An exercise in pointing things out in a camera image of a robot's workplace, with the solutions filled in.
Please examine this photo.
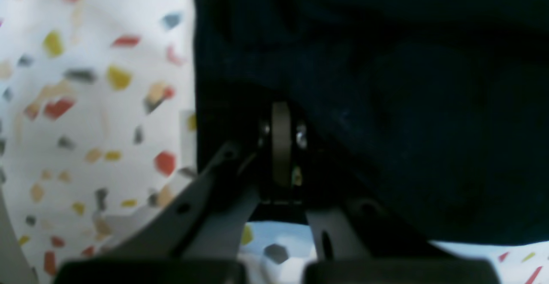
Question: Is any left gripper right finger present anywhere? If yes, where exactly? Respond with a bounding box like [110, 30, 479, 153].
[282, 103, 500, 284]

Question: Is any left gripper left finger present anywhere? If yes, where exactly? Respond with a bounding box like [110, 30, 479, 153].
[55, 102, 283, 284]

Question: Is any black t-shirt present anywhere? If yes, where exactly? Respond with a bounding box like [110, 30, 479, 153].
[194, 0, 549, 245]

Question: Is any terrazzo patterned tablecloth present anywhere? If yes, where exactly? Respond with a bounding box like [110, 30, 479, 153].
[1, 0, 548, 284]

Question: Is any white left panel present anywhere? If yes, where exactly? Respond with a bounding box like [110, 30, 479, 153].
[0, 193, 38, 284]

